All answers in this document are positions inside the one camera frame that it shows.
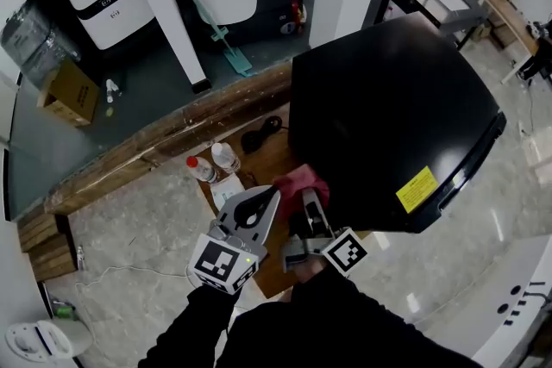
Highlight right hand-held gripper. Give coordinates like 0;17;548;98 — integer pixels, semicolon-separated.
282;188;370;278

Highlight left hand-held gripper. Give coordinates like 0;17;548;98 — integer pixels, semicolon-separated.
188;184;282;296

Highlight pink cloth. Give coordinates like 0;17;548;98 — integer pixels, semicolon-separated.
271;163;331;221

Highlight black mini fridge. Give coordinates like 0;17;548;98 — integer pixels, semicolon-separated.
286;11;508;234

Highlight person's right forearm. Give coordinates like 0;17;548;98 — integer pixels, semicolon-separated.
288;260;475;368

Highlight person's left forearm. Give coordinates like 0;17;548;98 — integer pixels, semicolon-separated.
137;284;242;368

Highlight white wet wipes pack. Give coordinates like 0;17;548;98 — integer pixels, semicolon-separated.
210;174;246;211

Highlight wooden low table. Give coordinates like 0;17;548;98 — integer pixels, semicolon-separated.
196;103;372;301

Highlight white-capped clear bottle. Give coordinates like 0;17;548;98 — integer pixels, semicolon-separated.
210;141;242;175

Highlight red-capped plastic bottle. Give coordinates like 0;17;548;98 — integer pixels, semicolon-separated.
185;155;219;185

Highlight wooden platform edging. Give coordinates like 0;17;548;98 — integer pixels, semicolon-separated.
42;59;298;215

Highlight person's black clothed body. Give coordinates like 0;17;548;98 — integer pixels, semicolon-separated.
215;301;346;368

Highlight small white spray bottle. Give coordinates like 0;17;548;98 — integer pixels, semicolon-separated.
104;78;121;104

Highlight red canister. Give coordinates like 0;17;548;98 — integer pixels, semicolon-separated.
291;0;308;35

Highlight wooden steps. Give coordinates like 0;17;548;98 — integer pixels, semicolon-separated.
16;210;78;284

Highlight green bottle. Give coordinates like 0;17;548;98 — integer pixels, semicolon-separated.
52;302;78;321

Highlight open cardboard box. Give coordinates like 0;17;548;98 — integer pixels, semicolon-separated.
36;58;101;128

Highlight black metal table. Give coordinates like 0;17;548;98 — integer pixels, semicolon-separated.
374;0;488;51

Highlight plastic-wrapped grey appliance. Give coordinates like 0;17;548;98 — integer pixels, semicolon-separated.
0;2;82;90

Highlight wooden desk with white legs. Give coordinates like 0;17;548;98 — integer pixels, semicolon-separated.
478;0;552;85

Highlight black power cord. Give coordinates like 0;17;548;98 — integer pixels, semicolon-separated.
240;115;284;155

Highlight white floor cable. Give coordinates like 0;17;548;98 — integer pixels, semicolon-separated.
75;265;193;359

